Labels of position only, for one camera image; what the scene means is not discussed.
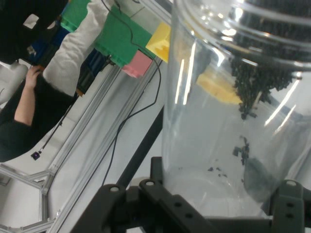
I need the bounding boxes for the aluminium frame strut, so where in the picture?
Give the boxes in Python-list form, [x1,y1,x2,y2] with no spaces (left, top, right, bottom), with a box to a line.
[0,163,58,233]

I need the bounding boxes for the blue plastic crate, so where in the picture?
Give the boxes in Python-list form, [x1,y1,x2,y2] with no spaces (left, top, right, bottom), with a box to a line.
[77,48,110,94]
[30,26,64,67]

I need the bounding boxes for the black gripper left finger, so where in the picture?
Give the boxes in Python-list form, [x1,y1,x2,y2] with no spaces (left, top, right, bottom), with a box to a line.
[70,156,207,233]

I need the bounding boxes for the tall clear plastic jar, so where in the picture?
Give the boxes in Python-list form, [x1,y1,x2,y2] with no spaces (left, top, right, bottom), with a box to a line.
[161,0,311,220]

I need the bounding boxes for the thin black cable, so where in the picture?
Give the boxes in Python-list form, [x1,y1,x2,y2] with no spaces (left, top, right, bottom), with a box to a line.
[101,0,162,186]

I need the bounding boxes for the small black camera device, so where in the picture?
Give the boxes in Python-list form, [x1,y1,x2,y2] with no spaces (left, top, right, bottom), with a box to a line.
[30,104,71,161]

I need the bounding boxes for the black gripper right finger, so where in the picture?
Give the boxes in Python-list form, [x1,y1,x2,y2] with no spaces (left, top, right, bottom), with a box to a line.
[262,179,306,233]

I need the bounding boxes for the small green plastic bin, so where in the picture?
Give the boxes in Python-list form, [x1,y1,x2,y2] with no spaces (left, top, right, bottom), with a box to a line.
[60,0,91,33]

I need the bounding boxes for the black seeds heap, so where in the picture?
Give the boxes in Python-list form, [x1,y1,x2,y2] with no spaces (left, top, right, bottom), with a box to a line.
[228,0,311,121]

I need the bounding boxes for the black bag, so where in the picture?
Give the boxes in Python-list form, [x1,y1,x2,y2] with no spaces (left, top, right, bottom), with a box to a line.
[0,0,69,65]

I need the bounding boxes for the white cloth cover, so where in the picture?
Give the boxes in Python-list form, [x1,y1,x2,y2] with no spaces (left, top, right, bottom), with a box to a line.
[43,0,115,98]

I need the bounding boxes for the aluminium frame rail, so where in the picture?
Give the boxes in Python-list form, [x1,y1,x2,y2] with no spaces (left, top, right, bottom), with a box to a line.
[48,58,171,233]

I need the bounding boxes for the black stand pole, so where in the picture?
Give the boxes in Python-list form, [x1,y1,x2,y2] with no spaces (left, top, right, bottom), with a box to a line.
[116,106,165,190]

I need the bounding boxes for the person black clothing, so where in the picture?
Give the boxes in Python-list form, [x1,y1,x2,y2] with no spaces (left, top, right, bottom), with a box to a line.
[0,76,76,163]

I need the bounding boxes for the bare person hand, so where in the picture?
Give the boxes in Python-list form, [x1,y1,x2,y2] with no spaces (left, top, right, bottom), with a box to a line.
[25,66,43,90]

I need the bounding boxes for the bare person forearm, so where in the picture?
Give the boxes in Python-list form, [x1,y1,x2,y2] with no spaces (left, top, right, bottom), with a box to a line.
[14,86,37,127]

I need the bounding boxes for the large green plastic bin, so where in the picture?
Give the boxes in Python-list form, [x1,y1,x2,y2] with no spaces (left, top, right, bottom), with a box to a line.
[94,6,153,68]

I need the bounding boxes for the pink plastic bin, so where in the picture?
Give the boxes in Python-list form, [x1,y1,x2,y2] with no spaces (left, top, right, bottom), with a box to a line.
[121,50,154,79]

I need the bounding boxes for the yellow plastic bin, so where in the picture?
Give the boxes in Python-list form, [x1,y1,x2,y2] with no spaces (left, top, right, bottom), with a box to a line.
[145,22,243,105]

